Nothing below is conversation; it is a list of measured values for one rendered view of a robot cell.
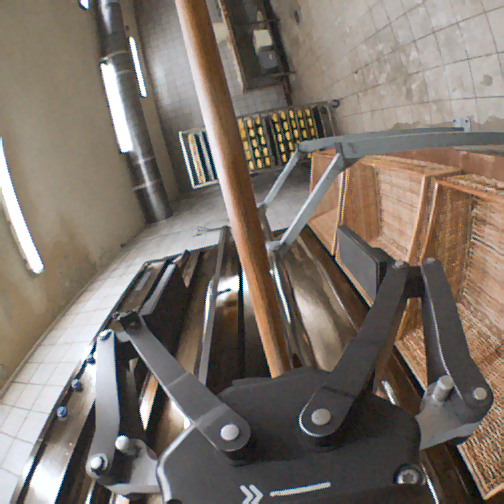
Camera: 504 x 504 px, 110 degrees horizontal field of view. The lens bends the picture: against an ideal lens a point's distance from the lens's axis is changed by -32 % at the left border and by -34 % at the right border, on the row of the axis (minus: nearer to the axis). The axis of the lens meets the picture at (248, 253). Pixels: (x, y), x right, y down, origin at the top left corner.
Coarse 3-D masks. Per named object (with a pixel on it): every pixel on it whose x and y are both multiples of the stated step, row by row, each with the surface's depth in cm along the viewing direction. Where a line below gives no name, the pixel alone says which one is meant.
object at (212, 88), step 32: (192, 0) 16; (192, 32) 18; (192, 64) 20; (224, 96) 21; (224, 128) 22; (224, 160) 23; (224, 192) 25; (256, 224) 26; (256, 256) 26; (256, 288) 28; (256, 320) 31
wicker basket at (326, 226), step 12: (312, 156) 159; (324, 156) 138; (312, 168) 162; (324, 168) 162; (312, 180) 165; (336, 180) 166; (336, 192) 169; (360, 192) 116; (372, 192) 116; (324, 204) 172; (336, 204) 172; (348, 204) 118; (324, 216) 173; (336, 216) 162; (312, 228) 165; (324, 228) 157; (324, 240) 144; (336, 240) 125; (336, 252) 127
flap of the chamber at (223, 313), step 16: (224, 240) 148; (224, 256) 132; (224, 272) 120; (224, 288) 109; (224, 304) 100; (208, 320) 83; (224, 320) 93; (208, 336) 75; (224, 336) 86; (208, 352) 68; (224, 352) 79; (208, 368) 63; (224, 368) 74; (208, 384) 59; (224, 384) 69
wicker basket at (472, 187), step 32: (448, 192) 51; (480, 192) 37; (448, 224) 54; (480, 224) 51; (448, 256) 58; (480, 256) 53; (480, 288) 54; (416, 320) 66; (480, 320) 54; (416, 352) 60; (480, 352) 46; (480, 448) 28; (480, 480) 23
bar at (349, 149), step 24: (456, 120) 96; (312, 144) 99; (336, 144) 57; (360, 144) 55; (384, 144) 54; (408, 144) 54; (432, 144) 54; (456, 144) 53; (480, 144) 53; (288, 168) 104; (336, 168) 58; (312, 192) 62; (264, 216) 93; (288, 240) 65; (288, 288) 48; (288, 312) 41; (288, 336) 37; (312, 360) 31
